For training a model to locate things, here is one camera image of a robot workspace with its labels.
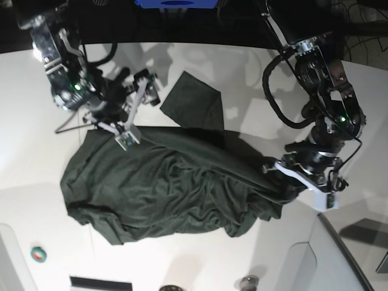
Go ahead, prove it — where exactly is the grey round knob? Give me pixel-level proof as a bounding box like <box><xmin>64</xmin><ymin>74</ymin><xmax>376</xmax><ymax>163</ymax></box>
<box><xmin>239</xmin><ymin>275</ymin><xmax>259</xmax><ymax>291</ymax></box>

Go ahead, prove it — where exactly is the black cable bundle background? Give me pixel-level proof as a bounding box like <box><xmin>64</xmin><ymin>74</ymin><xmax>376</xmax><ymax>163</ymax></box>
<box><xmin>344</xmin><ymin>0</ymin><xmax>387</xmax><ymax>70</ymax></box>

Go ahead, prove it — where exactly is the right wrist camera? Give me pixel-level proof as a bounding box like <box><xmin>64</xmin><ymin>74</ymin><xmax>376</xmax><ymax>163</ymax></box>
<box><xmin>115</xmin><ymin>126</ymin><xmax>141</xmax><ymax>151</ymax></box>

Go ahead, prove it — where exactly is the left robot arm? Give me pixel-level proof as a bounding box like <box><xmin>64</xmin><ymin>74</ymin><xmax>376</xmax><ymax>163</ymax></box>
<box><xmin>258</xmin><ymin>1</ymin><xmax>366</xmax><ymax>211</ymax></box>

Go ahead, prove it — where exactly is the blue mount plate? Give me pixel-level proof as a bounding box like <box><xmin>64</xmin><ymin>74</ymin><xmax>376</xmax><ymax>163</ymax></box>
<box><xmin>135</xmin><ymin>0</ymin><xmax>218</xmax><ymax>9</ymax></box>

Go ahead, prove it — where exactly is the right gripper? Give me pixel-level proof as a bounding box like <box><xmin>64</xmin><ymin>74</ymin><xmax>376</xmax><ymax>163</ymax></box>
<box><xmin>83</xmin><ymin>68</ymin><xmax>161</xmax><ymax>135</ymax></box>

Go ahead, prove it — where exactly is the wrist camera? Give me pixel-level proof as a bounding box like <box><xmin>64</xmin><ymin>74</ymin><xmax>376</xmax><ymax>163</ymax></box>
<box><xmin>313</xmin><ymin>193</ymin><xmax>338</xmax><ymax>212</ymax></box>
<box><xmin>115</xmin><ymin>126</ymin><xmax>141</xmax><ymax>151</ymax></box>

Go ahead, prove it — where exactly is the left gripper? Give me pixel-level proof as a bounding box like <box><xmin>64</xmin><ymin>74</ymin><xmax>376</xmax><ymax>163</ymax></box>
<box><xmin>262</xmin><ymin>133</ymin><xmax>345</xmax><ymax>202</ymax></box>

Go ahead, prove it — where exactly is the black round dial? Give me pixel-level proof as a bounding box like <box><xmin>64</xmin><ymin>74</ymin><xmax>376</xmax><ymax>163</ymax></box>
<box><xmin>159</xmin><ymin>285</ymin><xmax>183</xmax><ymax>291</ymax></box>

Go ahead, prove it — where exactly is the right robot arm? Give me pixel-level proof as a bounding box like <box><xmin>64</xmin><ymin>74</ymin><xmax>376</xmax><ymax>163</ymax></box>
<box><xmin>11</xmin><ymin>1</ymin><xmax>160</xmax><ymax>137</ymax></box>

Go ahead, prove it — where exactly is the black clip on table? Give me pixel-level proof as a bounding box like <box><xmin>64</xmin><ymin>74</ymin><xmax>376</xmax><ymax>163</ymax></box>
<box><xmin>336</xmin><ymin>178</ymin><xmax>349</xmax><ymax>192</ymax></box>

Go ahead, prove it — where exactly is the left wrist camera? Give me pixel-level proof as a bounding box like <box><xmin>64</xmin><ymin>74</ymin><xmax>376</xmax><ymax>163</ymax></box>
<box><xmin>313</xmin><ymin>193</ymin><xmax>338</xmax><ymax>212</ymax></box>

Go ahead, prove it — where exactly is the dark green t-shirt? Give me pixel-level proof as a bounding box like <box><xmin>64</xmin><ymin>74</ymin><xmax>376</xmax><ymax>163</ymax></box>
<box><xmin>60</xmin><ymin>72</ymin><xmax>290</xmax><ymax>245</ymax></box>

